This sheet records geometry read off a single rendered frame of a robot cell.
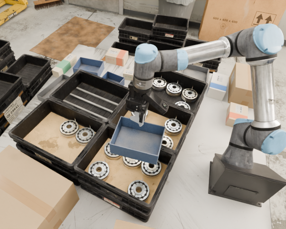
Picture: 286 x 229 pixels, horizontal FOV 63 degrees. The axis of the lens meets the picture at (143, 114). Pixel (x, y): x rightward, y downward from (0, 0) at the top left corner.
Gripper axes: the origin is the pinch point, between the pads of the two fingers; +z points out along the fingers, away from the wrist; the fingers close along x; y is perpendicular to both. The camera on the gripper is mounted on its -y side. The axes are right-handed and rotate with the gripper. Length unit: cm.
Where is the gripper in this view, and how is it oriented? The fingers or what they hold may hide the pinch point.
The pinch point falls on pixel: (142, 123)
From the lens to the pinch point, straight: 101.4
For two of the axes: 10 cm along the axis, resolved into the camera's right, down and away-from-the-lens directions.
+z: -1.0, 7.3, 6.7
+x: -2.8, 6.3, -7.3
